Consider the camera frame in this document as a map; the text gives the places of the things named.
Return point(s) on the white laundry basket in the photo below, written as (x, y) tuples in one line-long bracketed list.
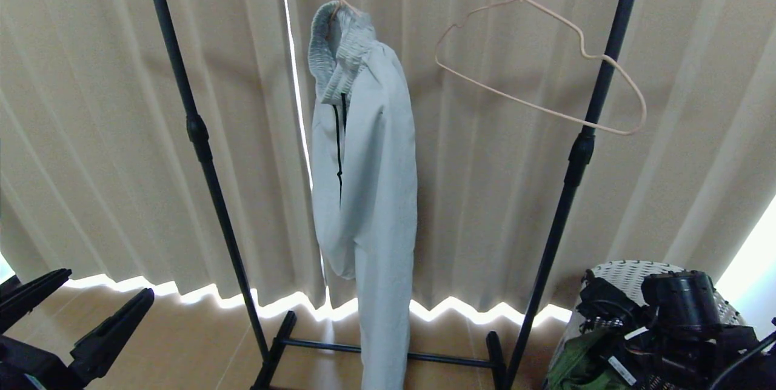
[(624, 272)]

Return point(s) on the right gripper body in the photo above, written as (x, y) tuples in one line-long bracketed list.
[(648, 366)]

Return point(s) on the pale grey shorts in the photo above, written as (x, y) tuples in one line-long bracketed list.
[(376, 196)]

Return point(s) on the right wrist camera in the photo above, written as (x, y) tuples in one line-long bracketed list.
[(606, 302)]

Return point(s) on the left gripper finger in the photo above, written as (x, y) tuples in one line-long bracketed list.
[(109, 335), (30, 299)]

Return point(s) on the green garment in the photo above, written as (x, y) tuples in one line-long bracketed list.
[(576, 366)]

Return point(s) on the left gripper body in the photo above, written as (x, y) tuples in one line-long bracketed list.
[(30, 372)]

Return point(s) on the beige curtain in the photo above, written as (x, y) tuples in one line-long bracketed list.
[(91, 135)]

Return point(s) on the black clothes rack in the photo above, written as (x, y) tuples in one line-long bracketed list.
[(200, 141)]

